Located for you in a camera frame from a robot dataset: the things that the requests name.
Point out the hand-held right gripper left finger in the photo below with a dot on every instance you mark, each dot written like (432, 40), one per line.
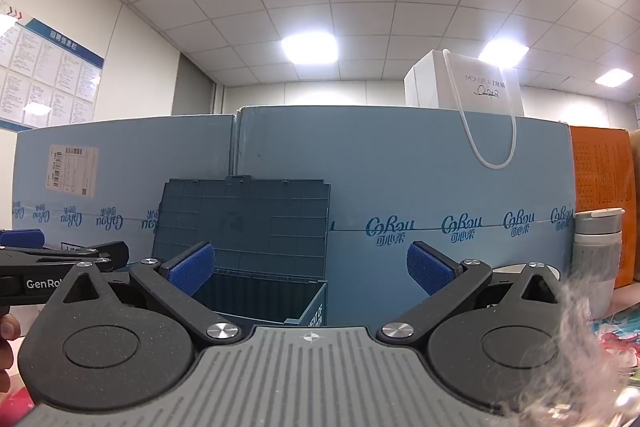
(192, 269)

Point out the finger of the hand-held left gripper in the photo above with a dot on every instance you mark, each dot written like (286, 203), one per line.
(20, 238)
(85, 253)

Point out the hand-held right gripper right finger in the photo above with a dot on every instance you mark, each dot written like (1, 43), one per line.
(430, 269)

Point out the person's left hand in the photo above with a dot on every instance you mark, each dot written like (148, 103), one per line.
(7, 329)

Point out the grey slatted storage crate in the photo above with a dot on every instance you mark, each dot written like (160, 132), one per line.
(240, 227)

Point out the large light blue carton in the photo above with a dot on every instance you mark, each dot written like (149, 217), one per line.
(130, 167)

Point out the light blue paper bag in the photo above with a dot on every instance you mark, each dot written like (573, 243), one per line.
(390, 177)

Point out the grey and white cup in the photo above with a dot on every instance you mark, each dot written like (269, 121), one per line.
(595, 252)

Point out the white paper gift bag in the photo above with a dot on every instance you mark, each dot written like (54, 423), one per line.
(475, 82)

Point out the orange cardboard box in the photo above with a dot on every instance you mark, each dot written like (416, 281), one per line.
(602, 167)

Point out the ceiling light panel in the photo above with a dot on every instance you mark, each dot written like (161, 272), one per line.
(310, 49)
(502, 53)
(614, 78)

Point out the wall notice board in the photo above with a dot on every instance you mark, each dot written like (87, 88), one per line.
(45, 67)

